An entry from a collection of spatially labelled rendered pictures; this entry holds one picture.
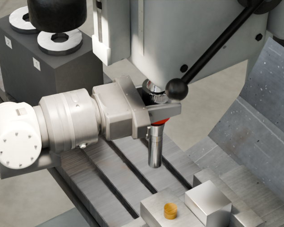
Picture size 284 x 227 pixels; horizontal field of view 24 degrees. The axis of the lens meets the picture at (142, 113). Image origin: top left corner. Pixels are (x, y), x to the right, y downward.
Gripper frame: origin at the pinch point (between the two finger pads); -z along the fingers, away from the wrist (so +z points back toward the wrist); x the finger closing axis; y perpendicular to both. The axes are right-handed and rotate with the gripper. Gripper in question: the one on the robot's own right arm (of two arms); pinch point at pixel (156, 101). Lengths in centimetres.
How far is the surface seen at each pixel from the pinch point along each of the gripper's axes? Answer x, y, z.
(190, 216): -11.3, 16.5, -2.1
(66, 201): 89, 121, 1
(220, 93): 128, 121, -80
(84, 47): 30.0, 8.9, 4.2
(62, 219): 10.6, 35.6, 15.4
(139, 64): -6.1, -13.0, 5.0
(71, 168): 16.2, 27.6, 11.7
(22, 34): 38.5, 9.0, 14.8
